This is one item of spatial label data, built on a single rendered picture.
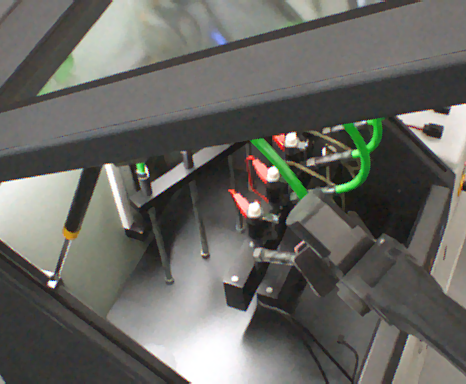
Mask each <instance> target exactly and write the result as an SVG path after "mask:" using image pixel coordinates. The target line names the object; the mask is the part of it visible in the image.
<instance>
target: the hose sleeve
mask: <svg viewBox="0 0 466 384"><path fill-rule="evenodd" d="M294 255H296V254H295V253H291V252H282V251H276V250H271V249H264V250H262V251H261V253H260V258H261V260H262V261H267V262H275V263H281V264H286V265H290V266H294V263H293V261H292V260H291V258H292V256H294Z"/></svg>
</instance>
